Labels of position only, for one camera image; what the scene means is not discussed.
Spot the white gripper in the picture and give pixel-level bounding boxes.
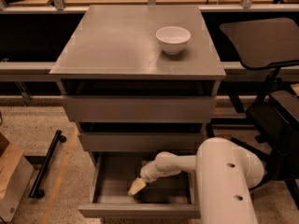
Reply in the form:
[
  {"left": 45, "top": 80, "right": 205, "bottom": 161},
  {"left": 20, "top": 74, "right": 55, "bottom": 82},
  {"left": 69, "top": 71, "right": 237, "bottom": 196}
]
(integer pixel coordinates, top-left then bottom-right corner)
[{"left": 128, "top": 161, "right": 162, "bottom": 196}]

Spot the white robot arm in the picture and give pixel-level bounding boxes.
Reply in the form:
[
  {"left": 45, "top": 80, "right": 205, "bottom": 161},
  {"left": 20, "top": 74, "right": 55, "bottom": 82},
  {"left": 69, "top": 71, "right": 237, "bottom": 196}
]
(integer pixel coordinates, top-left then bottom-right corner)
[{"left": 128, "top": 137, "right": 264, "bottom": 224}]

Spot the bottom grey open drawer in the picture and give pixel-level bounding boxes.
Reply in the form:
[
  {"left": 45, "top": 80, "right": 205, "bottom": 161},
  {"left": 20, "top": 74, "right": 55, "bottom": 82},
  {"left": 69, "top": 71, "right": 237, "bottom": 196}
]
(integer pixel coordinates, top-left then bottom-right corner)
[{"left": 78, "top": 152, "right": 200, "bottom": 218}]

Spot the middle grey drawer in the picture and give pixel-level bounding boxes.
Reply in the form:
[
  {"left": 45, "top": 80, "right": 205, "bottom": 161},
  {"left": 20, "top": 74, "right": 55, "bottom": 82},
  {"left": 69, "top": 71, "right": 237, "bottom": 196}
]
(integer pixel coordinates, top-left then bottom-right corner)
[{"left": 78, "top": 122, "right": 204, "bottom": 152}]

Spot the grey drawer cabinet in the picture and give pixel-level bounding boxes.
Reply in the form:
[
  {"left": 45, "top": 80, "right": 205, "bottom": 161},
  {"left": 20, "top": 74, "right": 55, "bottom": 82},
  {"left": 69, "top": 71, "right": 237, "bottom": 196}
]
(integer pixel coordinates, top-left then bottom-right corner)
[{"left": 50, "top": 5, "right": 226, "bottom": 170}]

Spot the top grey drawer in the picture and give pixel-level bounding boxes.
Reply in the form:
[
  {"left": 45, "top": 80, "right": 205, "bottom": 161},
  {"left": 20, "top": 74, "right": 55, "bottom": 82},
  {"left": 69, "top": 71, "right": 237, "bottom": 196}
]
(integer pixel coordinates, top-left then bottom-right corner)
[{"left": 60, "top": 79, "right": 219, "bottom": 123}]

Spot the black table leg foot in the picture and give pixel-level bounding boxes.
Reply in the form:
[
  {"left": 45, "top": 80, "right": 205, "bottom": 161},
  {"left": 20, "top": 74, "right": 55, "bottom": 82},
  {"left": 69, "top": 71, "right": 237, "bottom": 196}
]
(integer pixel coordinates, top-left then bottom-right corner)
[{"left": 206, "top": 123, "right": 215, "bottom": 138}]

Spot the black wheeled floor bar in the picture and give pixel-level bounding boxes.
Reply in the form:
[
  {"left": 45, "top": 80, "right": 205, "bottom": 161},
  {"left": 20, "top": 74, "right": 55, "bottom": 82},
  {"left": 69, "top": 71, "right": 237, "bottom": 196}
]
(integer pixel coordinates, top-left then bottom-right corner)
[{"left": 26, "top": 130, "right": 67, "bottom": 199}]

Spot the wooden box on floor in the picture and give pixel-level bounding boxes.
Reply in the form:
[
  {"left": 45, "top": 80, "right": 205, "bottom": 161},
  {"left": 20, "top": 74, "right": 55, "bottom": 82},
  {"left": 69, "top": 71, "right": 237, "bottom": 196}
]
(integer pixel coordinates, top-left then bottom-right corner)
[{"left": 0, "top": 133, "right": 34, "bottom": 224}]

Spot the white ceramic bowl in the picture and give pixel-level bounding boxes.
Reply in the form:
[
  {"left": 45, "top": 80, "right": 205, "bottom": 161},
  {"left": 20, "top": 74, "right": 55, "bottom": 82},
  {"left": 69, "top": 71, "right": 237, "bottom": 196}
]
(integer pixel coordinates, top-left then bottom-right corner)
[{"left": 156, "top": 26, "right": 191, "bottom": 55}]

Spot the black office chair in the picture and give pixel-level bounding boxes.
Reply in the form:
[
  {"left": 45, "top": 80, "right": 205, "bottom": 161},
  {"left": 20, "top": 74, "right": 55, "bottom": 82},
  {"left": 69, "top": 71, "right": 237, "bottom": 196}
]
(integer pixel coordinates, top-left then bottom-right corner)
[{"left": 220, "top": 18, "right": 299, "bottom": 207}]

